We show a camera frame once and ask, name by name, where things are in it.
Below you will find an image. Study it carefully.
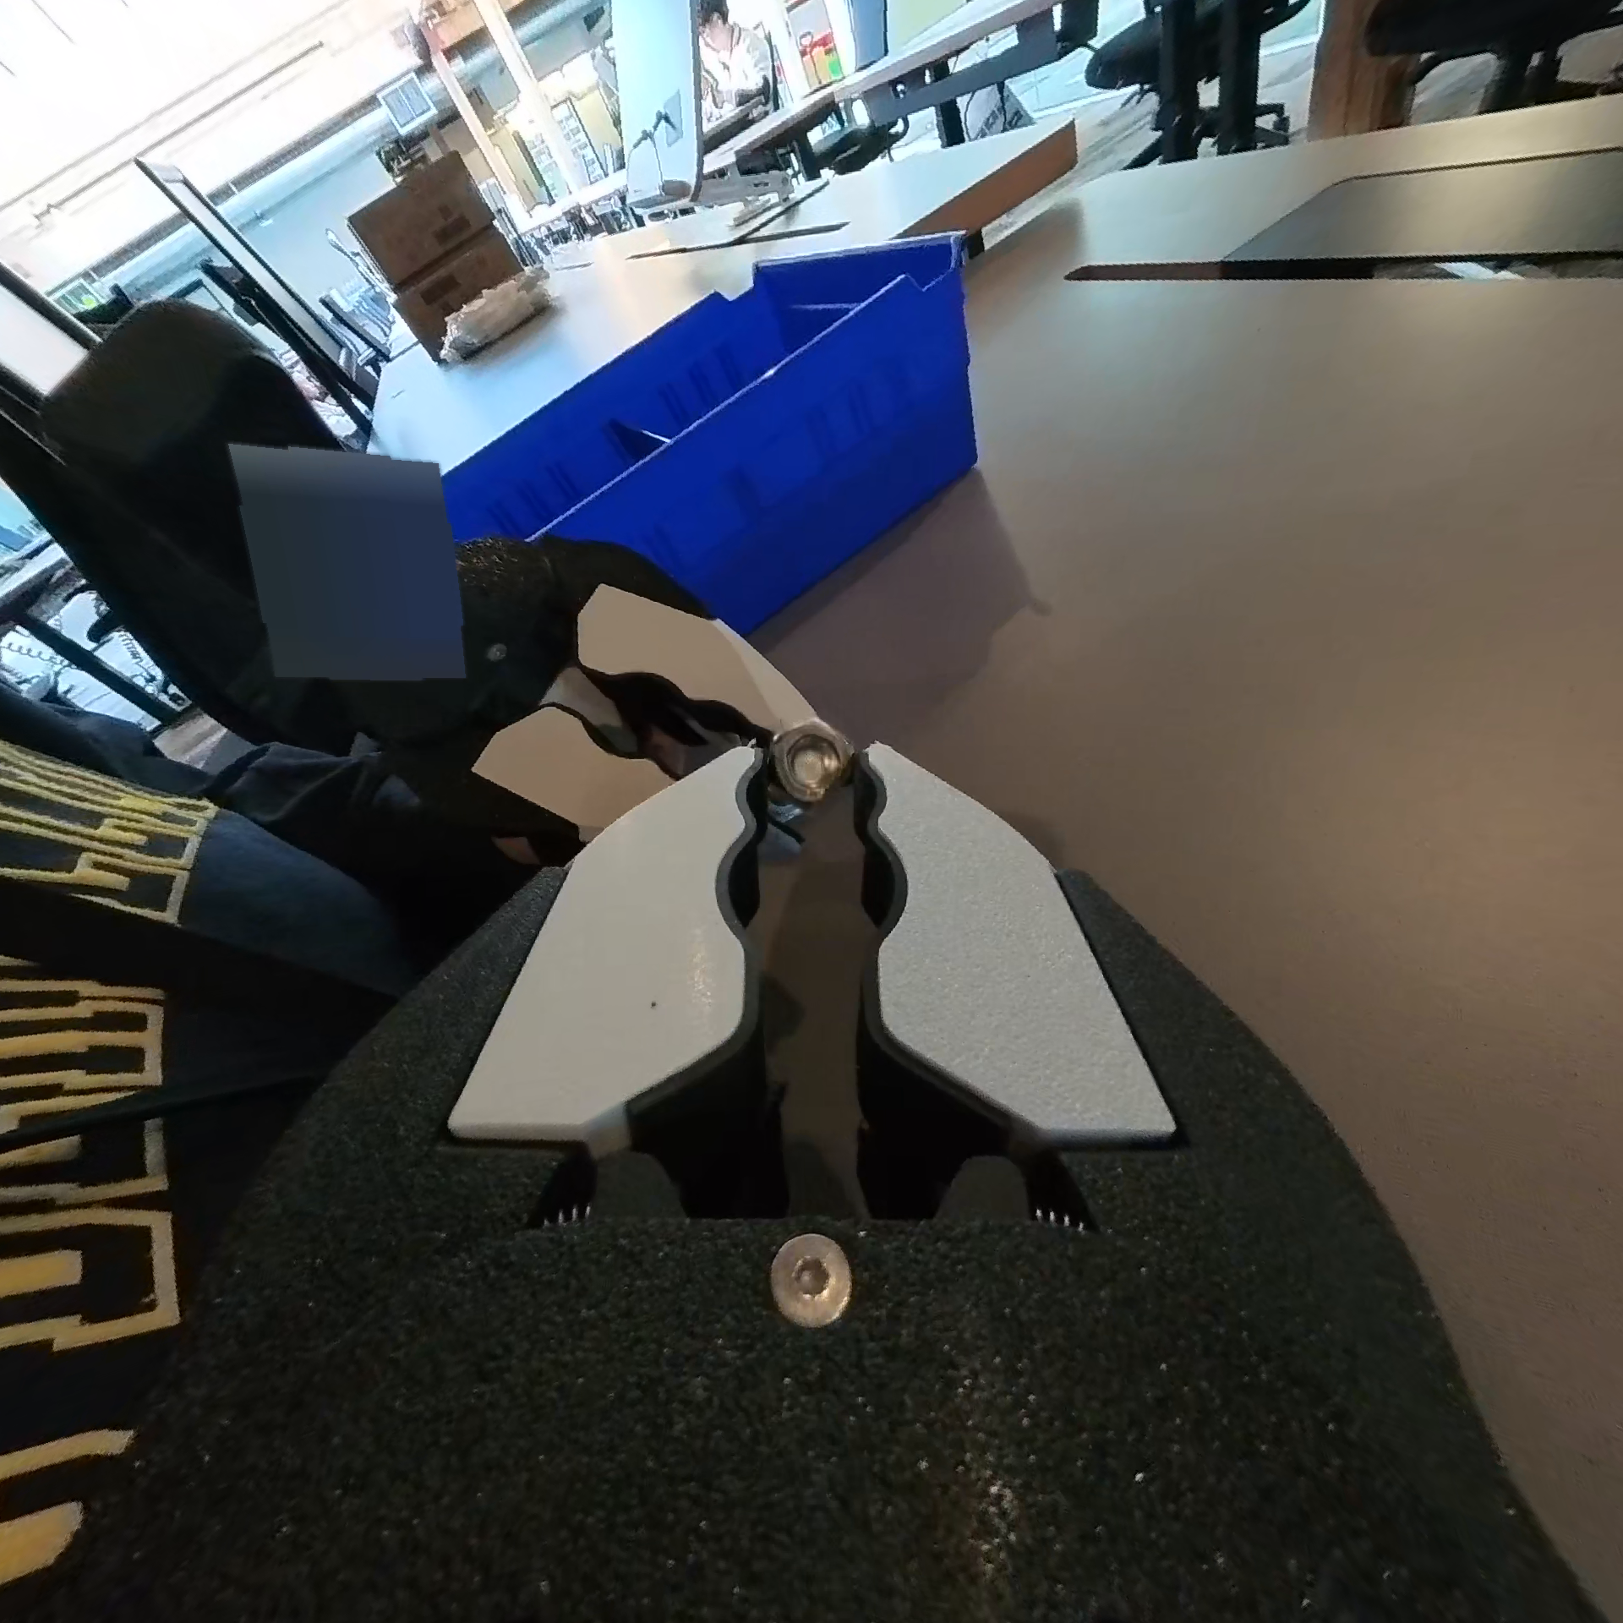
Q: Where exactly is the wood-edged white desk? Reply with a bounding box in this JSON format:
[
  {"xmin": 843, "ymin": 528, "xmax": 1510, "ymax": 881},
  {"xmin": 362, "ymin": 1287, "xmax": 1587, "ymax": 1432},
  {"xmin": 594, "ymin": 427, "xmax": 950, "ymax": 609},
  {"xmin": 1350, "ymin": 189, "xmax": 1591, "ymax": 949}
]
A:
[{"xmin": 368, "ymin": 120, "xmax": 1081, "ymax": 446}]

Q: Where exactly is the black edged monitor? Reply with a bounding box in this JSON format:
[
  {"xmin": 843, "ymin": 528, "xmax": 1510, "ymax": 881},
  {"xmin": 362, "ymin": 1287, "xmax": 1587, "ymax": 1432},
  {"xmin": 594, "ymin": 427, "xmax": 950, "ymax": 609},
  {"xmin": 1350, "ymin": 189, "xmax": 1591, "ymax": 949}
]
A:
[{"xmin": 134, "ymin": 159, "xmax": 384, "ymax": 383}]

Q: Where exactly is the black mesh office chair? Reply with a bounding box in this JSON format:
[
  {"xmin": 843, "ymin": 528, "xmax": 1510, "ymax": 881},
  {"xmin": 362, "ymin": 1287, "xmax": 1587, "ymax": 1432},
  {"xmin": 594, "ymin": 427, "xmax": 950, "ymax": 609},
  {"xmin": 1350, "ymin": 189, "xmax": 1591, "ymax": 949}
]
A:
[{"xmin": 1085, "ymin": 0, "xmax": 1290, "ymax": 166}]

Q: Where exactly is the white standing desk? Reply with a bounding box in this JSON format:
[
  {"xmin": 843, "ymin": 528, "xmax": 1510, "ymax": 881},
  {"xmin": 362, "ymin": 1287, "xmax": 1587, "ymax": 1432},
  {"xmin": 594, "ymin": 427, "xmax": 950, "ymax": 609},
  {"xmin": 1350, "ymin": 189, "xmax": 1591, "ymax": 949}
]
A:
[{"xmin": 832, "ymin": 0, "xmax": 1062, "ymax": 147}]

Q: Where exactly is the black cable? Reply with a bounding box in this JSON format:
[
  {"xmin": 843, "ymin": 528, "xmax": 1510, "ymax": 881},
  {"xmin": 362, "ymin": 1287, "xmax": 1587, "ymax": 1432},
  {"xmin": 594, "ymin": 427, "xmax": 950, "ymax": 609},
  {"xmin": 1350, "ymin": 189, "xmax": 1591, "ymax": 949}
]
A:
[{"xmin": 0, "ymin": 1071, "xmax": 326, "ymax": 1157}]

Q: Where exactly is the person's left forearm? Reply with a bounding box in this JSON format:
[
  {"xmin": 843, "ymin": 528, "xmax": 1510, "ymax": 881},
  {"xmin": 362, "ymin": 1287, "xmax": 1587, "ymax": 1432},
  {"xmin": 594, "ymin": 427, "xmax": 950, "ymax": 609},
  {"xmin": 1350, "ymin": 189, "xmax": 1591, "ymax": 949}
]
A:
[{"xmin": 165, "ymin": 742, "xmax": 561, "ymax": 1003}]

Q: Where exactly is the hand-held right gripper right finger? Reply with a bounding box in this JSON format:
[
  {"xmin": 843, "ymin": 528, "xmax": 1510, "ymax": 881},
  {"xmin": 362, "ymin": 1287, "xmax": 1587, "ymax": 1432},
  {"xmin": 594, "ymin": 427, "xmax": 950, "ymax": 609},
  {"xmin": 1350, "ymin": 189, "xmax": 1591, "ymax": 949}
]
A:
[{"xmin": 861, "ymin": 742, "xmax": 1180, "ymax": 1146}]

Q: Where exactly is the person's dark printed shirt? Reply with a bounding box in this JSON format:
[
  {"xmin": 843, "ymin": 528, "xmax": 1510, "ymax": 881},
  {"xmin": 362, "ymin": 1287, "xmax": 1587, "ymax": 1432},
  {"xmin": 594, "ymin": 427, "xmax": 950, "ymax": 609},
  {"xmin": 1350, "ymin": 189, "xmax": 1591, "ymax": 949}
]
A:
[{"xmin": 0, "ymin": 684, "xmax": 420, "ymax": 1586}]

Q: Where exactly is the crumpled clear plastic bag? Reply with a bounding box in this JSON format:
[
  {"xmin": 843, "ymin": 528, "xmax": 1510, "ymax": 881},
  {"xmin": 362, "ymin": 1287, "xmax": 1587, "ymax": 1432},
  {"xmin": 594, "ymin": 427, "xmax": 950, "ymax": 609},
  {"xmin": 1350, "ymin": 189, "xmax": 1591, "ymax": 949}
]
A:
[{"xmin": 438, "ymin": 273, "xmax": 561, "ymax": 363}]

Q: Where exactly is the large cardboard box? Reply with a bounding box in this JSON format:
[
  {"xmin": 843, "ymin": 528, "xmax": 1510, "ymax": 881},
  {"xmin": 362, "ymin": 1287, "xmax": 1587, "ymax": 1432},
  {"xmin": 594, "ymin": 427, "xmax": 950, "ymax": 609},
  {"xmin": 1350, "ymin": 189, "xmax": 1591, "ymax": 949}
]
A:
[{"xmin": 345, "ymin": 153, "xmax": 503, "ymax": 286}]

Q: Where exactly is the flat cardboard box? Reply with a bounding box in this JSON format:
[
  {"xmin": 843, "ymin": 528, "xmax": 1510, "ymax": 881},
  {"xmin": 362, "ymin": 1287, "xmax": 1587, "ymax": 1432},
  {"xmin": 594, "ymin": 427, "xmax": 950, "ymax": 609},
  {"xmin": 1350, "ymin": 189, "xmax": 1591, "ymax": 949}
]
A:
[{"xmin": 393, "ymin": 242, "xmax": 528, "ymax": 363}]

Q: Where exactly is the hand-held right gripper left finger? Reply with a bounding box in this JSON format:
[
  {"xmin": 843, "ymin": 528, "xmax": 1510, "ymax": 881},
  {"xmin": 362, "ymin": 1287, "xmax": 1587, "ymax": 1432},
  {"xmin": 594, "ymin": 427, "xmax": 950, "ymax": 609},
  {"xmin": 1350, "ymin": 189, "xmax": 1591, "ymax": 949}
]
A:
[{"xmin": 447, "ymin": 746, "xmax": 772, "ymax": 1157}]

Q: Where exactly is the blue plastic divided bin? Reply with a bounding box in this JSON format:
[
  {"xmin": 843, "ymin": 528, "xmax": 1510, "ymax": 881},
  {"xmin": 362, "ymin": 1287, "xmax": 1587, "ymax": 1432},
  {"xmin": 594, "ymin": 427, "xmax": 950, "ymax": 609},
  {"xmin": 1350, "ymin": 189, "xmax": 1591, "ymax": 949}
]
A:
[{"xmin": 438, "ymin": 232, "xmax": 982, "ymax": 636}]

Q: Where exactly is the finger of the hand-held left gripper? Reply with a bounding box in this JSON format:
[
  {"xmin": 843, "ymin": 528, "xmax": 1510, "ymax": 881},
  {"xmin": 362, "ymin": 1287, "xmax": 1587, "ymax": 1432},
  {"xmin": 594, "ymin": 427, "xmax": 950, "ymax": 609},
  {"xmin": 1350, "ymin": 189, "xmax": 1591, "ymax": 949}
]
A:
[
  {"xmin": 575, "ymin": 584, "xmax": 820, "ymax": 763},
  {"xmin": 472, "ymin": 700, "xmax": 712, "ymax": 844}
]

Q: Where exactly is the silver monitor on stand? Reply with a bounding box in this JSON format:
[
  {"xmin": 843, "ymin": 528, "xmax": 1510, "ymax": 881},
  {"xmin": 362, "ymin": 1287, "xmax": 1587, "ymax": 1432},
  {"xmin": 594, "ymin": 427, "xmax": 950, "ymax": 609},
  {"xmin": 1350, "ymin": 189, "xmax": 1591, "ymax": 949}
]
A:
[{"xmin": 610, "ymin": 0, "xmax": 834, "ymax": 232}]

